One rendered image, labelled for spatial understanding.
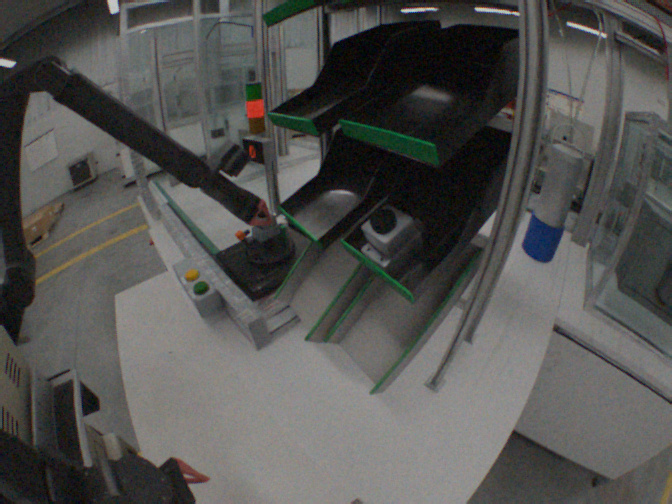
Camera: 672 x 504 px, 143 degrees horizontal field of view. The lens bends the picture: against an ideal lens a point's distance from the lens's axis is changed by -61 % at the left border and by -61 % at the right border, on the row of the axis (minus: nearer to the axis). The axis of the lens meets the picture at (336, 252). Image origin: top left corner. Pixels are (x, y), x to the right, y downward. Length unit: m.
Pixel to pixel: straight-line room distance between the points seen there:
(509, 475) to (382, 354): 1.30
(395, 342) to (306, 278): 0.23
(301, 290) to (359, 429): 0.31
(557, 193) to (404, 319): 0.77
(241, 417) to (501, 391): 0.57
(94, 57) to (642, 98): 15.76
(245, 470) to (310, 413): 0.19
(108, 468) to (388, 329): 0.44
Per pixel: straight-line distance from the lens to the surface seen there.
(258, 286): 0.69
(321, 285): 0.55
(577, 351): 1.06
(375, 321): 0.49
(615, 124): 1.40
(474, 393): 0.68
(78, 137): 8.88
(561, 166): 1.05
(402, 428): 0.60
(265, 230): 0.73
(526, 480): 1.71
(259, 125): 0.86
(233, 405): 0.65
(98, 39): 9.09
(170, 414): 0.70
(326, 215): 0.45
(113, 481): 0.26
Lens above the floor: 1.42
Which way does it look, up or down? 36 degrees down
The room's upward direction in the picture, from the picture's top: 1 degrees counter-clockwise
